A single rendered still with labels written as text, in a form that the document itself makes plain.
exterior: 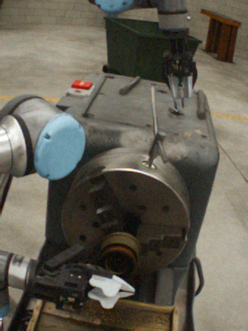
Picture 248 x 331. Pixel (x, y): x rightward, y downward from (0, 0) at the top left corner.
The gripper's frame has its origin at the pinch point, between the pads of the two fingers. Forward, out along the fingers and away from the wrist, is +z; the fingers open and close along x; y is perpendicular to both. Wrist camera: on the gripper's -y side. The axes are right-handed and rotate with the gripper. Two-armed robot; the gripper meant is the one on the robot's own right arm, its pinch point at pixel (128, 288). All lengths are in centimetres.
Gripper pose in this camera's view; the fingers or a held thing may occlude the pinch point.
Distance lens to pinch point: 92.2
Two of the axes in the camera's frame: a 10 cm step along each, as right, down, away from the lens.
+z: 9.8, 1.7, -0.4
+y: -1.1, 4.4, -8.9
